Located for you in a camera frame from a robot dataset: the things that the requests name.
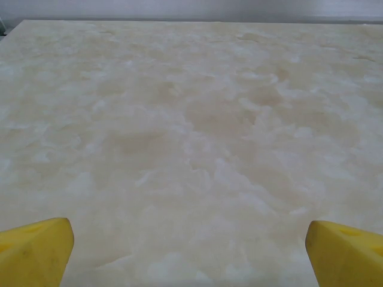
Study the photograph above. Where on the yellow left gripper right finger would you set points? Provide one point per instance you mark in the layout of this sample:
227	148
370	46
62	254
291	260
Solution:
344	257

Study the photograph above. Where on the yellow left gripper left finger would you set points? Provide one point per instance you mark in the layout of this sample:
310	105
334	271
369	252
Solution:
36	254

